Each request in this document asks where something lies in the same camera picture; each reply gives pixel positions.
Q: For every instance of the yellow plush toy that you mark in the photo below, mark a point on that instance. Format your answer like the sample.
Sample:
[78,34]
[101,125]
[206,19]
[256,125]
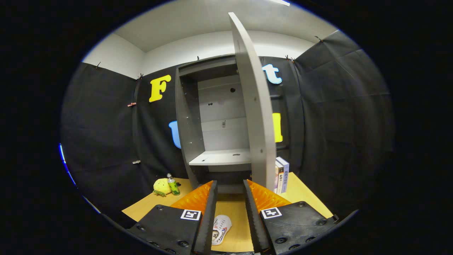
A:
[161,186]

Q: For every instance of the black backdrop cloth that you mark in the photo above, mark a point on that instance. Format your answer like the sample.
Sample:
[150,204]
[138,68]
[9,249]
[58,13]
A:
[99,124]

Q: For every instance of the ceiling light strip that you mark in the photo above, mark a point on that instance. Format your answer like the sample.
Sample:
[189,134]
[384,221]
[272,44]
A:
[280,3]

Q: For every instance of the white shoe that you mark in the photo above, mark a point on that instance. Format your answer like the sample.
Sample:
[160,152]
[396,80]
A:
[221,226]

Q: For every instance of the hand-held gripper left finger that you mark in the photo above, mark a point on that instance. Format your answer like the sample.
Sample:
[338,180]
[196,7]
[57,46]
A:
[208,219]

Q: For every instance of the white spine book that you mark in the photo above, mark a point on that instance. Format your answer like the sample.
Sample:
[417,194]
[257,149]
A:
[279,177]

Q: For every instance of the green bottle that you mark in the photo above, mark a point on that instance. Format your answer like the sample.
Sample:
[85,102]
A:
[173,187]

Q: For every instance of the grey shoe cabinet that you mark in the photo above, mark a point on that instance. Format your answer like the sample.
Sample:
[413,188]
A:
[219,106]

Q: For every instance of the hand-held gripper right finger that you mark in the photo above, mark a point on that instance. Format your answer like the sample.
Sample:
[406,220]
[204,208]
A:
[253,219]

